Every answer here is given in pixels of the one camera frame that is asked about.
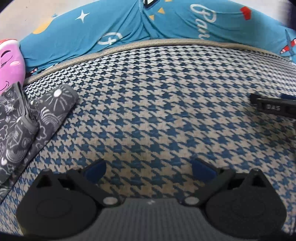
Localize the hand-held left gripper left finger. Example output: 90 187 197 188
31 159 121 208

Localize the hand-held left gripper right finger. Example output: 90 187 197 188
183 159 270 208

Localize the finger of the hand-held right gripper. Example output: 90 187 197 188
250 93 296 118

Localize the grey printed folded garment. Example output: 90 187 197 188
0 82 39 203
9 83 78 183

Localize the houndstooth mattress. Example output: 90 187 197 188
0 38 296 237

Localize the pink moon plush pillow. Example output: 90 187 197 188
0 38 26 94

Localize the blue printed pillow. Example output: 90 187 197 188
18 0 296 76

